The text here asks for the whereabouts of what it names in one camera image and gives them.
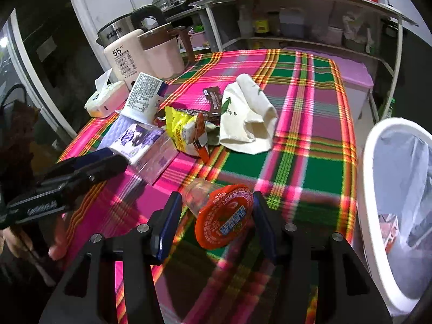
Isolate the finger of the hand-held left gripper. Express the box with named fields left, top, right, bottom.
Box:
left=50, top=148, right=117, bottom=176
left=35, top=154, right=129, bottom=193

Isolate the dark glass door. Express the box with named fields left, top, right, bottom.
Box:
left=0, top=7, right=78, bottom=142

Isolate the pink green plaid tablecloth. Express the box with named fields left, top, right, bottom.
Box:
left=56, top=49, right=358, bottom=324

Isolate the translucent plastic jerrycan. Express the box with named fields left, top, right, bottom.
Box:
left=279, top=8, right=306, bottom=36

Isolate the soft tissue pack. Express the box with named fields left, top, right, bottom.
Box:
left=84, top=68, right=130, bottom=119

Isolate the dark sauce bottle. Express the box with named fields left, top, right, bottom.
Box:
left=254, top=12, right=269, bottom=36

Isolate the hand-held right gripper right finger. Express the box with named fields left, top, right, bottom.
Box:
left=252, top=191, right=394, bottom=324

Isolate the orange red wrapper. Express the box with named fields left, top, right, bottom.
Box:
left=194, top=113, right=211, bottom=163

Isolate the purple white milk carton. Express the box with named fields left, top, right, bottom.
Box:
left=98, top=123, right=166, bottom=166

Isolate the clear plastic bottle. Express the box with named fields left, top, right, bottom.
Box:
left=237, top=6, right=254, bottom=38

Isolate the yellow snack packet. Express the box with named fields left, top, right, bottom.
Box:
left=164, top=106, right=200, bottom=152

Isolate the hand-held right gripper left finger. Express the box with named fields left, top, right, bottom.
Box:
left=39, top=192, right=183, bottom=324

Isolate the white plastic tub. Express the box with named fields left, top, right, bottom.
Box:
left=326, top=26, right=344, bottom=46

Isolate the cream thermal kettle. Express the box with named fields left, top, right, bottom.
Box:
left=103, top=29, right=149, bottom=83

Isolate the translucent bin liner bag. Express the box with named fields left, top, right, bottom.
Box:
left=374, top=131, right=432, bottom=298

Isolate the pink jug with brown lid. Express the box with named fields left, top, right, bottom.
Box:
left=138, top=23, right=194, bottom=80

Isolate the pink plastic basket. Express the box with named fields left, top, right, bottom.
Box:
left=187, top=31, right=207, bottom=53

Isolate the white plastic bin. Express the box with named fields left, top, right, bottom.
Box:
left=356, top=117, right=432, bottom=318

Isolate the stainless steel electric kettle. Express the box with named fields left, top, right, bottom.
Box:
left=95, top=5, right=167, bottom=48

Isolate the white box with pink lid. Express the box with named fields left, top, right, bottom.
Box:
left=283, top=46, right=374, bottom=125

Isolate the cream cloth bag leaf print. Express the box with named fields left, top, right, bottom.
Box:
left=219, top=73, right=278, bottom=155

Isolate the clear plastic packaging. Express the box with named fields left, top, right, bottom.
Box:
left=133, top=131, right=179, bottom=184

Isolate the pink white carton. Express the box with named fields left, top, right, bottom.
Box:
left=379, top=213, right=399, bottom=254

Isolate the small white yellow packet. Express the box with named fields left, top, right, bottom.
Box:
left=181, top=121, right=198, bottom=143

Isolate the white printed yogurt cup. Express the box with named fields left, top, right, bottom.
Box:
left=115, top=72, right=169, bottom=124

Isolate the person's left hand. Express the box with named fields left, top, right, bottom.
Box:
left=0, top=214, right=73, bottom=271

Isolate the clear cup with orange lid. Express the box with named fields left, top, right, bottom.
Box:
left=181, top=177, right=254, bottom=251

